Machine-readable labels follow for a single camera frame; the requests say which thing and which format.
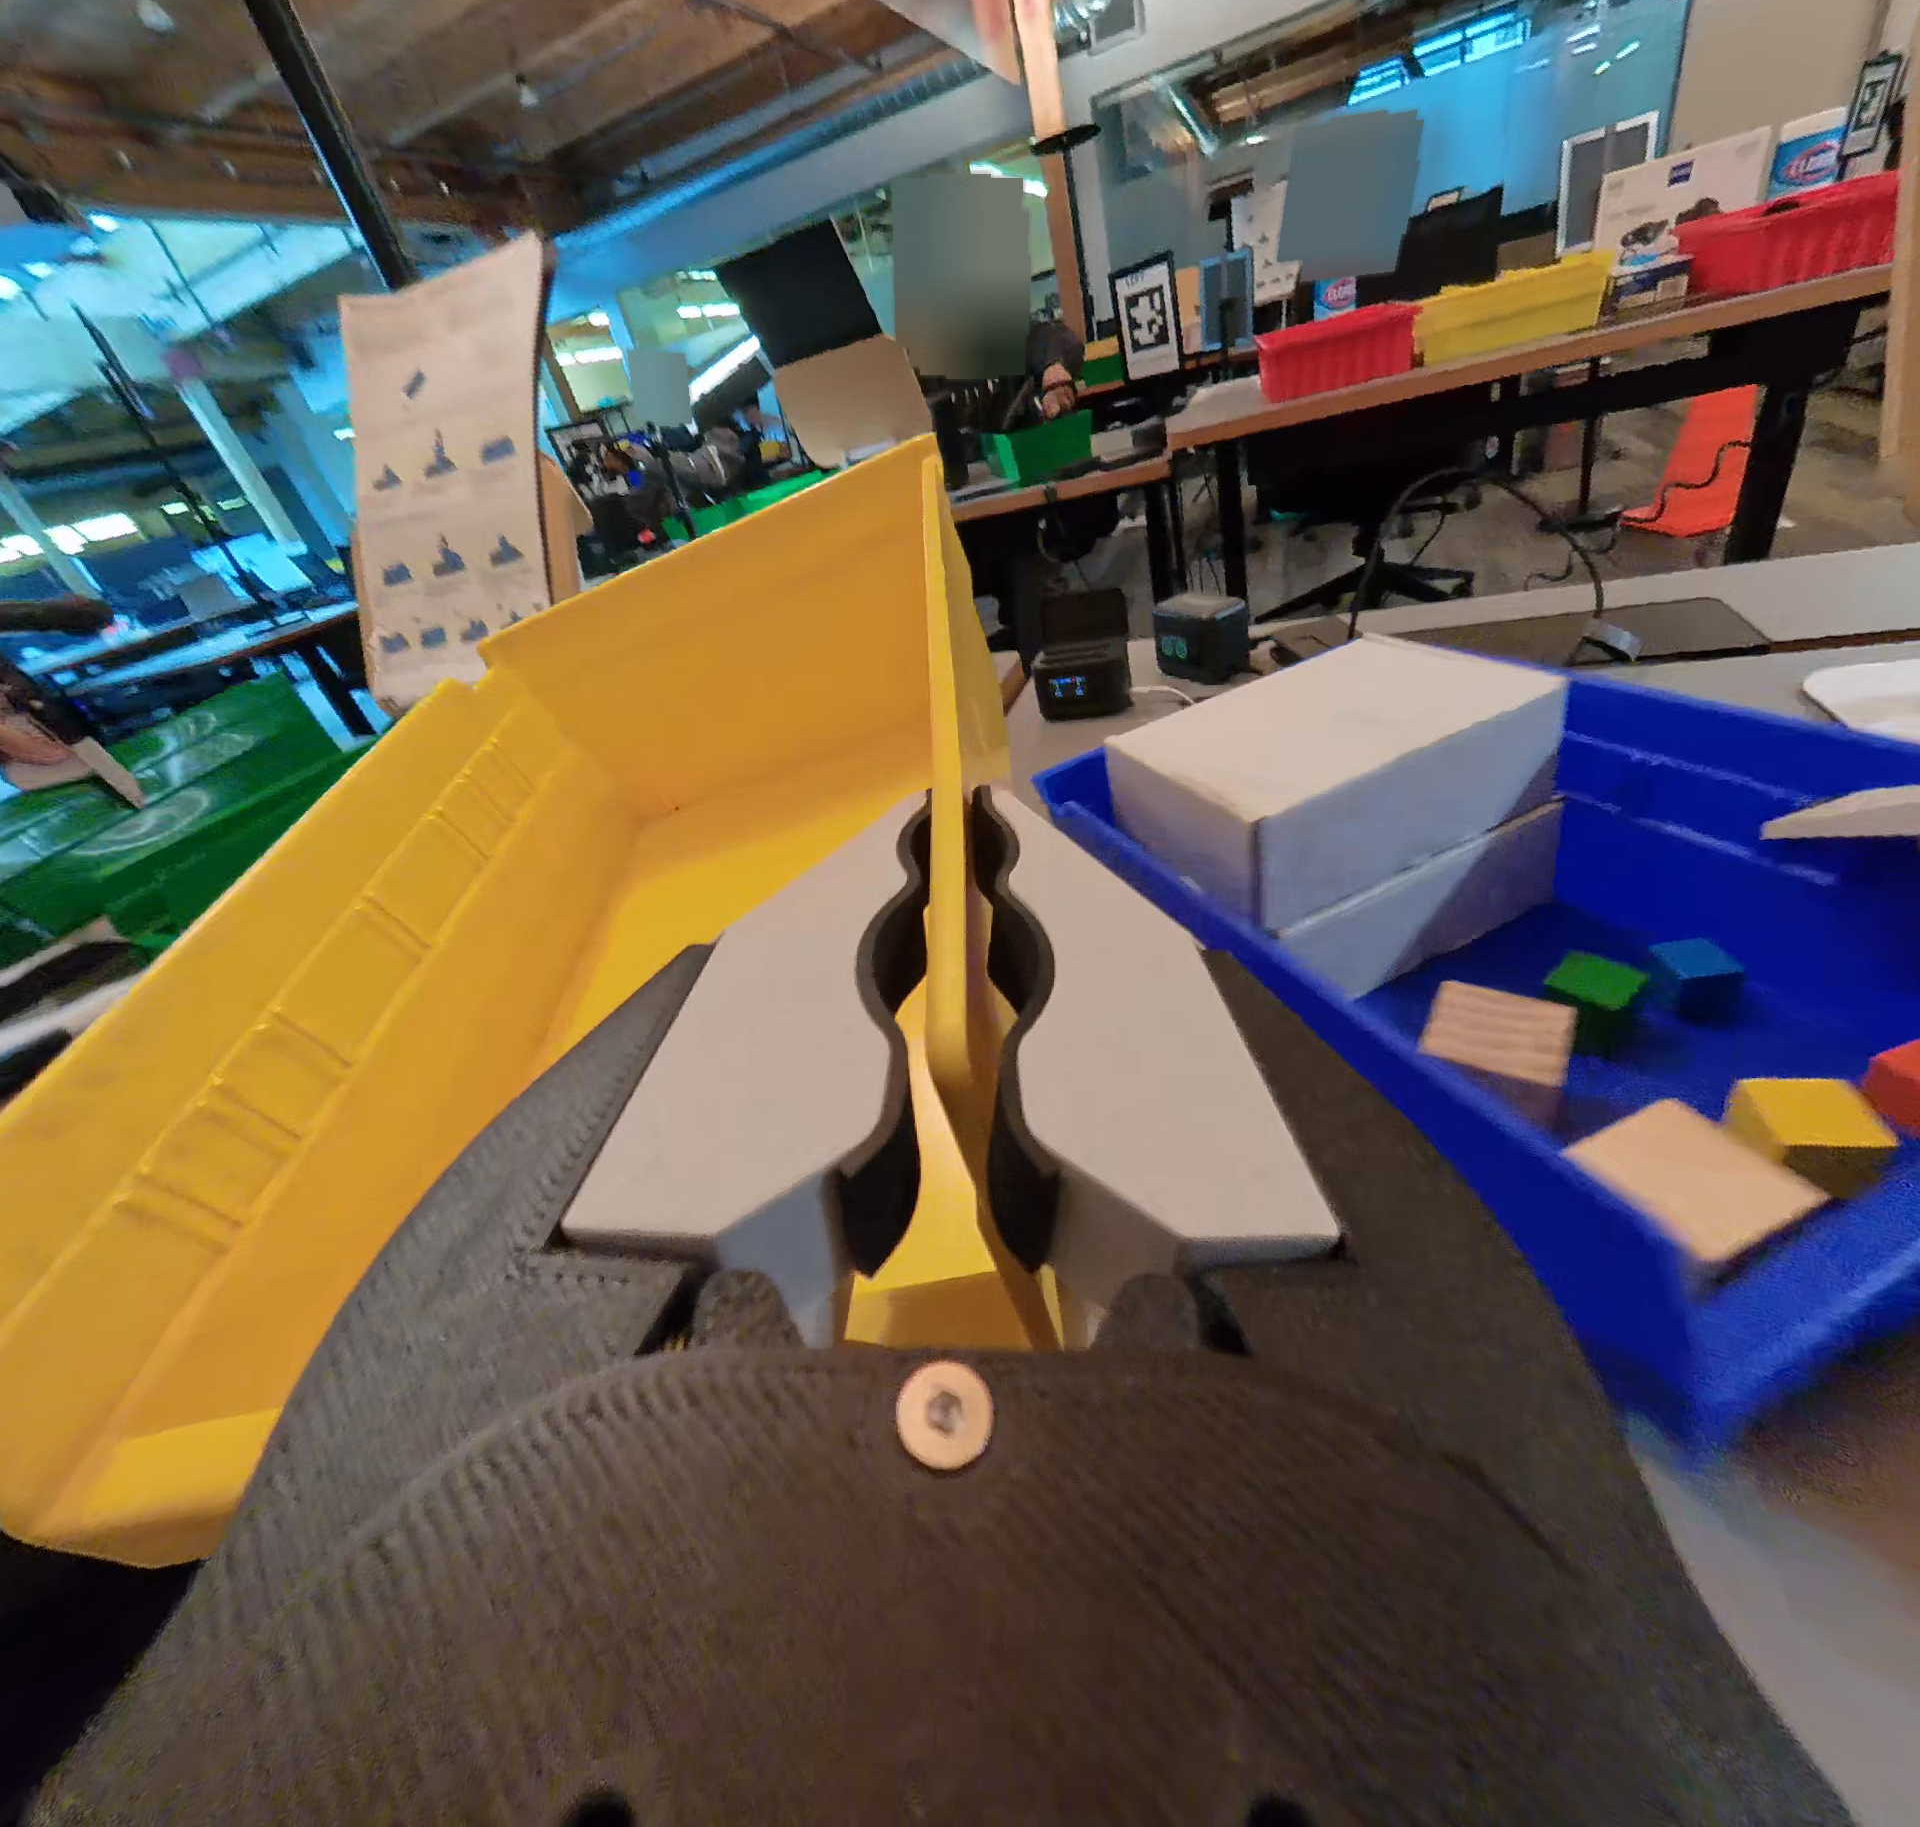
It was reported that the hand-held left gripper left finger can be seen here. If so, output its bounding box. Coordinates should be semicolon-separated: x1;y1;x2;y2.
558;791;939;1348

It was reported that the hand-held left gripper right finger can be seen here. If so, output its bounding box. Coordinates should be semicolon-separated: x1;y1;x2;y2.
967;784;1344;1340

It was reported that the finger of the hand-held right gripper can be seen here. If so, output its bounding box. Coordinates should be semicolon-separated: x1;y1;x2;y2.
1760;784;1920;847

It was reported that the blue wooden cube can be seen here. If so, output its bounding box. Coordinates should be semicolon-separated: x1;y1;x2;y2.
1649;938;1750;1026

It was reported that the yellow wooden cube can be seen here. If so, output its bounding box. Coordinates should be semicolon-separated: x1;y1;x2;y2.
1723;1077;1900;1201

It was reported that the green wooden cube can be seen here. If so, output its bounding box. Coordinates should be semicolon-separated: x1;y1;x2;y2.
1544;948;1653;1056

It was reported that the white cardboard mailer box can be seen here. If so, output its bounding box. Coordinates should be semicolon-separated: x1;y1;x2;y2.
1276;799;1564;999
1106;635;1569;935

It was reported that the natural wooden cube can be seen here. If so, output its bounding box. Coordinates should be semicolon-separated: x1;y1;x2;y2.
1561;1099;1834;1281
1417;978;1580;1127

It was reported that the blue plastic bin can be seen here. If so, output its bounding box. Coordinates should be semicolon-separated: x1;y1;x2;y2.
1036;663;1920;1445

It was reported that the yellow plastic bin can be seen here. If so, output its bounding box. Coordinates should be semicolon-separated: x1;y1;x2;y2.
0;433;1082;1566

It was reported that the black desk pad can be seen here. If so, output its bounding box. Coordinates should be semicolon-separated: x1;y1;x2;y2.
1396;598;1773;666

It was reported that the grey desk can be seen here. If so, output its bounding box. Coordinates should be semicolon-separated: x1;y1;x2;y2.
997;543;1920;1827

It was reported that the white document stand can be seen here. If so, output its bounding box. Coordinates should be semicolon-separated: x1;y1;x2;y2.
1800;658;1920;742

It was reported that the orange floor sign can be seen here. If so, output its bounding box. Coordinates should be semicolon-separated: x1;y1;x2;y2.
1626;387;1757;534

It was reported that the black battery charger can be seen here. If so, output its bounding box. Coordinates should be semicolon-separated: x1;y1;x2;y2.
1034;589;1134;723

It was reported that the black cube charger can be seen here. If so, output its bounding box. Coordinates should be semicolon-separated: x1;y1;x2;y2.
1153;592;1252;684

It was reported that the long wooden table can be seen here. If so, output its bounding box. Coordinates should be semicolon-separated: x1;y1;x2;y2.
1170;268;1920;601

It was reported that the large red bin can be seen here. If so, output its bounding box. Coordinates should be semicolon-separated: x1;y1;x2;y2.
1679;174;1900;299

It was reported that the black office chair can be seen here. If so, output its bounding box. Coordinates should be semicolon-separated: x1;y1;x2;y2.
1252;423;1480;617

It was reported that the small yellow bin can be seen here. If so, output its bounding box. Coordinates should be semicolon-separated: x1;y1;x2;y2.
1417;255;1614;365

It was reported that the large green bin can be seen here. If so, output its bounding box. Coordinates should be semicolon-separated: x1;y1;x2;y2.
0;672;369;944

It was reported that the white printed carton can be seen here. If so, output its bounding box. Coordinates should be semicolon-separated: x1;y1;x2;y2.
1593;127;1774;270

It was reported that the green plastic bin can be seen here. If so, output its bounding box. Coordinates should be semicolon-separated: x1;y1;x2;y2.
982;408;1098;486

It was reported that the illustrated instruction sheet board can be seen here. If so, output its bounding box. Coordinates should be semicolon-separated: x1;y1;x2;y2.
337;228;595;710

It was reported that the small red bin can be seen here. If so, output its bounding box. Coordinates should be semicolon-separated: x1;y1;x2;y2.
1258;304;1419;404

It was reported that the black panel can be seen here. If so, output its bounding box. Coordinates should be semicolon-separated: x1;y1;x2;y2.
718;217;888;374

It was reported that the black metal pole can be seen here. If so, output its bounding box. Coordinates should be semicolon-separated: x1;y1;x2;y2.
201;0;414;291

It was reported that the black cable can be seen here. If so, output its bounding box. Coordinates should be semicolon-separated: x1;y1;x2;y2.
1350;468;1608;632

